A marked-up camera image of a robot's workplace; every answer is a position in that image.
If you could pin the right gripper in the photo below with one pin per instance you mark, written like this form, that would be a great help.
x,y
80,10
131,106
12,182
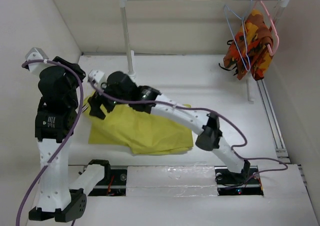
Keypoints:
x,y
97,99

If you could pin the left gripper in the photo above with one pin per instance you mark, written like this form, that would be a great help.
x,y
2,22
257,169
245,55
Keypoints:
x,y
82,74

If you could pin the yellow-green trousers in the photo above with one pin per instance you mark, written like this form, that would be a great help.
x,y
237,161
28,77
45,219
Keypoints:
x,y
141,132

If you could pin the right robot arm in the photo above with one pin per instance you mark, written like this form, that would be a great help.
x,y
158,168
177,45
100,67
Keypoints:
x,y
201,121

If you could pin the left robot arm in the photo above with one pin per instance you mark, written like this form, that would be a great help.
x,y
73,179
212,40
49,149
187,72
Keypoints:
x,y
58,113

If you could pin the pink plastic hanger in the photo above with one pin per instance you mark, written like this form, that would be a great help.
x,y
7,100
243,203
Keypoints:
x,y
272,50

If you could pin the orange camouflage garment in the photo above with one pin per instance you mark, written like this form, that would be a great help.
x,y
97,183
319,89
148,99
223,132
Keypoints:
x,y
248,53

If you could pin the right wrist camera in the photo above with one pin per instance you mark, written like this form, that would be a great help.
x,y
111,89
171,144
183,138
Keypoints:
x,y
97,77

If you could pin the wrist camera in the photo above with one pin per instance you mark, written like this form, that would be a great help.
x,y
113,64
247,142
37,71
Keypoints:
x,y
97,77
35,58

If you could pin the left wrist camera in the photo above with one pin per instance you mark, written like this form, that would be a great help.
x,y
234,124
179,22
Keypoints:
x,y
35,58

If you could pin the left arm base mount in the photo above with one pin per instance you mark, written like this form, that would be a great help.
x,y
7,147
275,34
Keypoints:
x,y
115,186

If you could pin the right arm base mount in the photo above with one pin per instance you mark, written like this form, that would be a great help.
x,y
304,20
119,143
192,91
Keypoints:
x,y
229,186

